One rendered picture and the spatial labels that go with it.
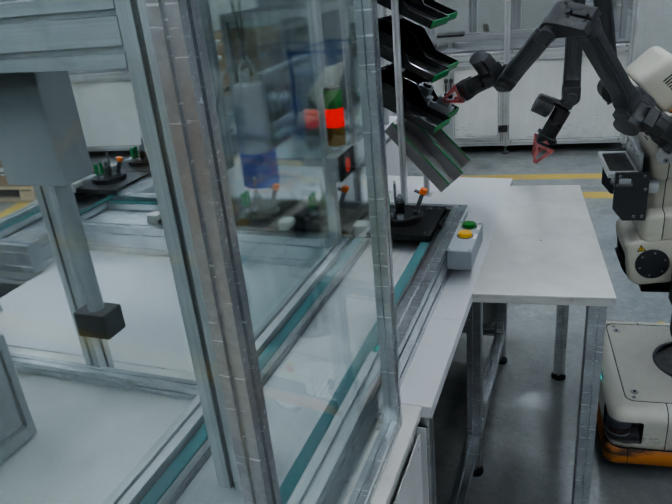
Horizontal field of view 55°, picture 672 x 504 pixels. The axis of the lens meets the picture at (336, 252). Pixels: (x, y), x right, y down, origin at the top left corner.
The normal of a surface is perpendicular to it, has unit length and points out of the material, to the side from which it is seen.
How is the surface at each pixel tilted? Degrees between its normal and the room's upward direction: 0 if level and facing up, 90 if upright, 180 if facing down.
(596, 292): 0
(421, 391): 0
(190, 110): 90
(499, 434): 0
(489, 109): 90
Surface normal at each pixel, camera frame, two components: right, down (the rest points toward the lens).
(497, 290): -0.09, -0.91
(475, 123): -0.22, 0.42
